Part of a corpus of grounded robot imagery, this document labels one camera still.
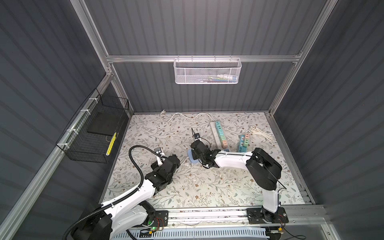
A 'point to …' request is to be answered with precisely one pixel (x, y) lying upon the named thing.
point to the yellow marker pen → (111, 144)
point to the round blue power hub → (191, 157)
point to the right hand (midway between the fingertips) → (196, 149)
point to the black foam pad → (106, 122)
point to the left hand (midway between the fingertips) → (167, 158)
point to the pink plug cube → (247, 135)
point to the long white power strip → (219, 133)
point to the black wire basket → (91, 135)
